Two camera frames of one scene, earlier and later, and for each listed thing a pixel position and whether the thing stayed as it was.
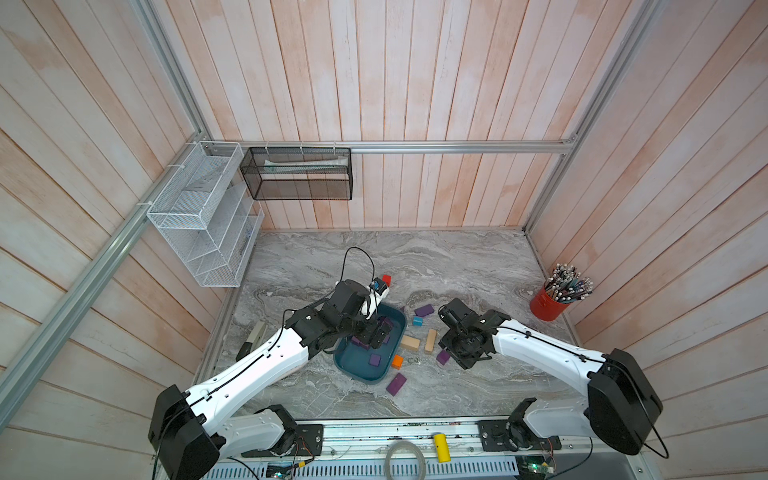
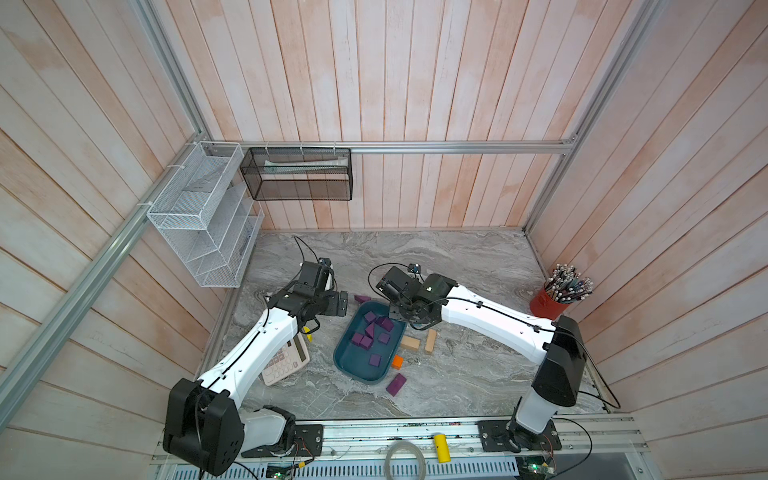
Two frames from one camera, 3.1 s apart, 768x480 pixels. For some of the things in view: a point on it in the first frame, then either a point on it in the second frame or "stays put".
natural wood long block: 431,340 stays put
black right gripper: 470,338 → 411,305
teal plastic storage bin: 352,357 stays put
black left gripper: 367,335 → 333,309
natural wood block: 410,343 stays put
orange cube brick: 397,361 stays put
